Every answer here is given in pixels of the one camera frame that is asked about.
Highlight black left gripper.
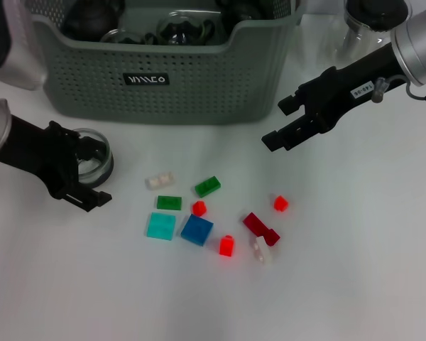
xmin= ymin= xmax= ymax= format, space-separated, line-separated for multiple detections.
xmin=0 ymin=114 xmax=113 ymax=213

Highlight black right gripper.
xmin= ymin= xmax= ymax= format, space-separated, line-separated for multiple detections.
xmin=261 ymin=43 xmax=408 ymax=153

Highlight glass teacup with black sleeve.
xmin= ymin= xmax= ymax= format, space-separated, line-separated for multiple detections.
xmin=216 ymin=0 xmax=267 ymax=22
xmin=99 ymin=28 xmax=146 ymax=45
xmin=70 ymin=127 xmax=114 ymax=188
xmin=155 ymin=12 xmax=216 ymax=45

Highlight grey perforated storage bin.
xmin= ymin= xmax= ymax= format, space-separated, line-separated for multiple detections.
xmin=24 ymin=0 xmax=308 ymax=126

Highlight white toy brick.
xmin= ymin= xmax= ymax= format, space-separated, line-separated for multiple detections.
xmin=248 ymin=236 xmax=275 ymax=266
xmin=144 ymin=170 xmax=175 ymax=191

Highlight green toy brick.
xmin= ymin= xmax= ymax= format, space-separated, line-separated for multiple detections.
xmin=156 ymin=195 xmax=184 ymax=211
xmin=194 ymin=175 xmax=222 ymax=198

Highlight cyan square toy brick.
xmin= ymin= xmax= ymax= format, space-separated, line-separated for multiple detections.
xmin=144 ymin=212 xmax=178 ymax=242

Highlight long dark red toy brick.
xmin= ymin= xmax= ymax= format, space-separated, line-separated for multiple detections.
xmin=242 ymin=212 xmax=281 ymax=247

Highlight blue square toy brick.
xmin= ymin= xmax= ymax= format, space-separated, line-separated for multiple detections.
xmin=180 ymin=213 xmax=214 ymax=247

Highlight clear glass flask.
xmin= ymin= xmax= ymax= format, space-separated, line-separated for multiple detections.
xmin=294 ymin=0 xmax=413 ymax=77

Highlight tall bright red toy brick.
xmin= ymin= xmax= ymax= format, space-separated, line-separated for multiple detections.
xmin=219 ymin=234 xmax=235 ymax=256

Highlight dark clay teapot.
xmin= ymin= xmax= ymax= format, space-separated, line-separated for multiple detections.
xmin=62 ymin=0 xmax=126 ymax=40

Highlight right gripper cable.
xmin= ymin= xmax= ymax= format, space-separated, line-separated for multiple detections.
xmin=372 ymin=74 xmax=426 ymax=104

